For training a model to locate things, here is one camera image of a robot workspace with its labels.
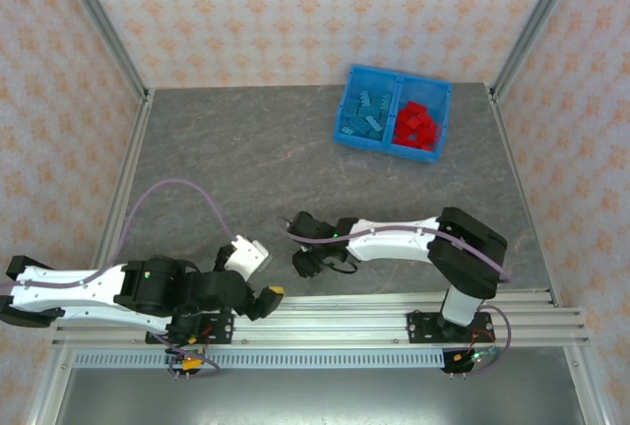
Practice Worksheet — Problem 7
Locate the small controller board with connector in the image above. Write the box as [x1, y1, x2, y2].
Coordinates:
[164, 344, 208, 378]
[441, 343, 499, 377]

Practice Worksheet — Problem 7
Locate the blue two-compartment bin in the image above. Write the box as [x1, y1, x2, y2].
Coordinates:
[334, 64, 454, 164]

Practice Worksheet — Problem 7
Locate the grey metal lower panel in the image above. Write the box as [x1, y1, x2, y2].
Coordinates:
[48, 368, 587, 425]

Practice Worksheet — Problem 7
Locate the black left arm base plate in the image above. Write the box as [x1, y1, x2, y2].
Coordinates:
[145, 311, 236, 346]

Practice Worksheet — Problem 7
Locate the grey slotted cable duct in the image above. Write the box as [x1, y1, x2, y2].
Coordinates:
[72, 348, 447, 371]

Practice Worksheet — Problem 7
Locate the aluminium frame rail with slots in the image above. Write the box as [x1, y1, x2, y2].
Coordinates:
[51, 291, 591, 349]

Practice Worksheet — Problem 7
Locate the aluminium table side rail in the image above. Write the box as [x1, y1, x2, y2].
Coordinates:
[486, 84, 562, 308]
[78, 88, 157, 309]

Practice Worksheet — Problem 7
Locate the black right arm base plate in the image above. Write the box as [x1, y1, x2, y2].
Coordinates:
[406, 310, 494, 345]

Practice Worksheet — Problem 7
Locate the aluminium frame post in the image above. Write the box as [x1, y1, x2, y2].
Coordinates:
[51, 0, 152, 101]
[489, 0, 590, 99]

